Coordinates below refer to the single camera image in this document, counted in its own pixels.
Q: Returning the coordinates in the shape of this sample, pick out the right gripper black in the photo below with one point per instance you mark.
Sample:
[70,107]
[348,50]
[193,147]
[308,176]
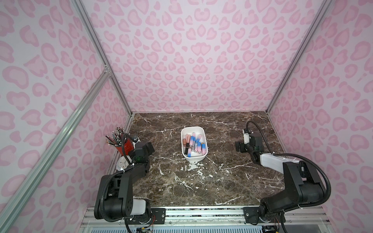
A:
[241,146]

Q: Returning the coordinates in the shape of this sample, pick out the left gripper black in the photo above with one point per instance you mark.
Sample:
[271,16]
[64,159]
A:
[128,148]

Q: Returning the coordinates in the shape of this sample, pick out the pink blue square lipstick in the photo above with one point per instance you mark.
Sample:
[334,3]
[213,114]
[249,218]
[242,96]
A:
[203,149]

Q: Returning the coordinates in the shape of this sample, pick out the dark metallic lipstick tube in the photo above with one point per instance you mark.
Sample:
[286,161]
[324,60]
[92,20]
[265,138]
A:
[186,149]

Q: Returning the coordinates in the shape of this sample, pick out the white storage box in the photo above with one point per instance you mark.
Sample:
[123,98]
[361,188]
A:
[200,137]

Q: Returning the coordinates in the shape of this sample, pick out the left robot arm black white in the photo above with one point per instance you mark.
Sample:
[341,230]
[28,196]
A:
[115,200]

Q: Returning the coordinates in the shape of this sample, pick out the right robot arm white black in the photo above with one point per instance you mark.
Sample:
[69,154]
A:
[306,184]

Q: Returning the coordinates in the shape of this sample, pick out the red pencil cup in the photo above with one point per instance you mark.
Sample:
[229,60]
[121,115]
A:
[126,148]

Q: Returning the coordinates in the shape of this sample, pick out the bundle of coloured pencils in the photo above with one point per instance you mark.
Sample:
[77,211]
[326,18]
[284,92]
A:
[117,137]

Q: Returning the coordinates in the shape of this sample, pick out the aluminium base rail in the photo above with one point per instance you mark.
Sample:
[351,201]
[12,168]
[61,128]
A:
[234,219]

